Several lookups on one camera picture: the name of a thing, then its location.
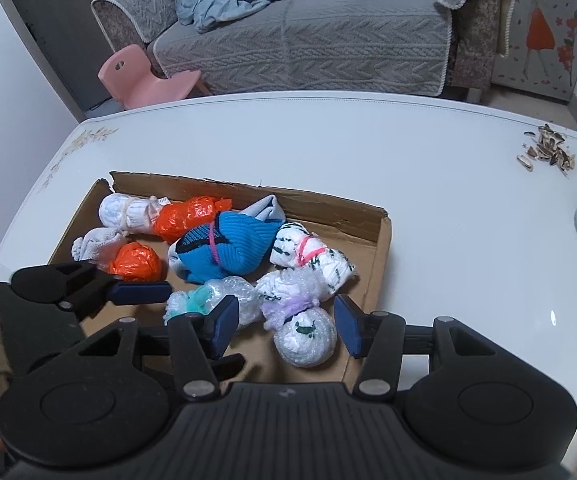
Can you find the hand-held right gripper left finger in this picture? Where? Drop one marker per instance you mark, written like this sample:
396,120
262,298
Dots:
221,330

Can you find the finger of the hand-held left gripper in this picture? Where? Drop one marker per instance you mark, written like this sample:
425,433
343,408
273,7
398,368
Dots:
138,293
231,365

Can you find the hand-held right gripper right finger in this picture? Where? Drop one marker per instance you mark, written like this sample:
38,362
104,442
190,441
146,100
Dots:
351,327

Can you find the round orange plastic bundle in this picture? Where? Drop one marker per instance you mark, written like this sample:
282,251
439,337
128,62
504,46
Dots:
136,260

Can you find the bubble wrap bundle teal tie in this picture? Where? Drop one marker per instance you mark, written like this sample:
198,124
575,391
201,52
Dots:
188,302

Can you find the bubble wrap bundle purple tie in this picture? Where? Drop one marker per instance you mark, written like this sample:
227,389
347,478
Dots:
303,340

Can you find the white fuzzy sock bundle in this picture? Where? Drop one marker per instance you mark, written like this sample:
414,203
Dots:
93,245

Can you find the blue sock bundle pink band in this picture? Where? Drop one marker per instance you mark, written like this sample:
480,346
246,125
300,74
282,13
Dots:
233,250

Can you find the white sock bundle beige band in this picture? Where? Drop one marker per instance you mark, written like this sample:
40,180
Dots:
118,212

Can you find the long orange plastic bundle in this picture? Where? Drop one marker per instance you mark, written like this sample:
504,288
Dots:
183,220

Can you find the white black-striped sock bundle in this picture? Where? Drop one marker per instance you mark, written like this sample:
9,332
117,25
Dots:
288,245

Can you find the shallow cardboard box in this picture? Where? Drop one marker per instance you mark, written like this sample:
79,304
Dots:
318,205

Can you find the pink plastic chair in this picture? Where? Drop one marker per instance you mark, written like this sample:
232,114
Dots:
138,85

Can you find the pile of seed shells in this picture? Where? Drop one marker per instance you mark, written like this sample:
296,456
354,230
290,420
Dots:
548,150

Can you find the grey knitted sofa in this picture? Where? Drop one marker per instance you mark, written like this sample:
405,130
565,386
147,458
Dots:
318,45

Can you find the girl picture panel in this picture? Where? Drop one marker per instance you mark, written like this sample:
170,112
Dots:
538,30

